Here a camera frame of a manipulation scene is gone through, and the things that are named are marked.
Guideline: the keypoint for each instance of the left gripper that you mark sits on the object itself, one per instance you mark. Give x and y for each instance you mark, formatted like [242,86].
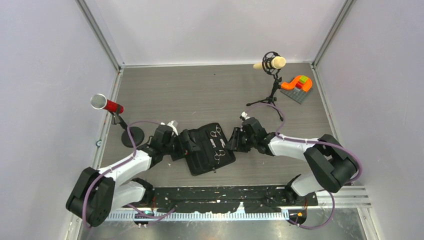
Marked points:
[188,146]

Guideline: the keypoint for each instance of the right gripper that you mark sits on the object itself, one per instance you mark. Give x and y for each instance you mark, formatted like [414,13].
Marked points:
[234,144]

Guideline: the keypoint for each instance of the black zip tool case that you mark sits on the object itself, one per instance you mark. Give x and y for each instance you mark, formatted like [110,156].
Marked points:
[203,162]

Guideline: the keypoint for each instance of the silver scissors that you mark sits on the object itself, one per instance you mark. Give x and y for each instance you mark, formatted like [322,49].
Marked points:
[219,151]
[216,134]

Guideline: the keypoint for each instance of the orange curved toy piece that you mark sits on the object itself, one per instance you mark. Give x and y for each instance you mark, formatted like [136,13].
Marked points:
[291,85]

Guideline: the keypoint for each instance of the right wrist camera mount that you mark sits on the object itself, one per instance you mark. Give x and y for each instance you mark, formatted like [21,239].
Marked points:
[244,116]

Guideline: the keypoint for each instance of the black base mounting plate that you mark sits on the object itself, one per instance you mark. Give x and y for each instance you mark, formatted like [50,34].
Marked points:
[224,199]

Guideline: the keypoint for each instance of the red silver microphone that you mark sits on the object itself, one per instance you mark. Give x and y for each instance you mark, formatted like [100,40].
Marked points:
[100,102]

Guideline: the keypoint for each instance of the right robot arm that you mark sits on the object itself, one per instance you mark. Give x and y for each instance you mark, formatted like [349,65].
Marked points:
[330,164]

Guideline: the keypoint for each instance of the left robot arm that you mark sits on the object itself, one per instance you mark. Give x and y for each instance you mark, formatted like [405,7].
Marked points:
[97,192]

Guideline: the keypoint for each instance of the grey lego baseplate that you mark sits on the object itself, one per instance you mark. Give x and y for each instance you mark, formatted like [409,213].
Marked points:
[297,95]

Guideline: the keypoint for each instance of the red lego brick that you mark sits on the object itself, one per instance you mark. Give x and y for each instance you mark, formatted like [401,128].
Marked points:
[299,85]

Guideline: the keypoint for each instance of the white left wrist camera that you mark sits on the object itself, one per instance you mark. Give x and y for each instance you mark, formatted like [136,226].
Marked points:
[172,124]

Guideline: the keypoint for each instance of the beige microphone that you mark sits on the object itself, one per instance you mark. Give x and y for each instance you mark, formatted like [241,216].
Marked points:
[273,63]

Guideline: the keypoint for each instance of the green lego brick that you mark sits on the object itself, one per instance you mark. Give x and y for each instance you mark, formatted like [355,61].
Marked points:
[303,79]

